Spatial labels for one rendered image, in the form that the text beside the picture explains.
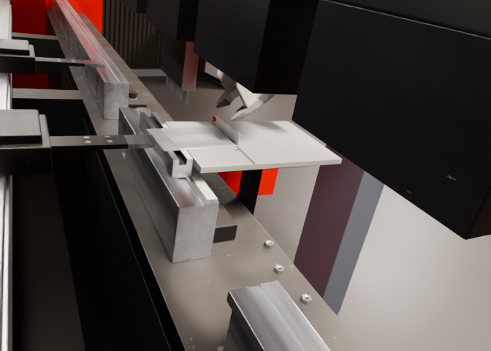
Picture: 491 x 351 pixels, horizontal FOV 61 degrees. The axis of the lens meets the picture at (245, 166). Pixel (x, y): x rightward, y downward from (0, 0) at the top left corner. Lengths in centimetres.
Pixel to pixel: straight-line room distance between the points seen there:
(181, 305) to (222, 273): 9
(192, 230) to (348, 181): 97
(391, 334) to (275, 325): 157
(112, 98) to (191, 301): 64
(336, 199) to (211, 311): 105
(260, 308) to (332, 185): 114
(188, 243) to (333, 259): 108
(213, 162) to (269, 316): 27
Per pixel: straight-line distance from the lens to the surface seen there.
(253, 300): 43
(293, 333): 42
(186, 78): 58
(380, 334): 195
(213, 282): 59
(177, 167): 62
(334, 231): 158
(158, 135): 68
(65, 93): 125
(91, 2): 277
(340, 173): 150
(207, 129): 73
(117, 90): 107
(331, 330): 57
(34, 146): 58
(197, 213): 57
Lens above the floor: 126
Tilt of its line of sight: 25 degrees down
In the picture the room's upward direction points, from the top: 11 degrees clockwise
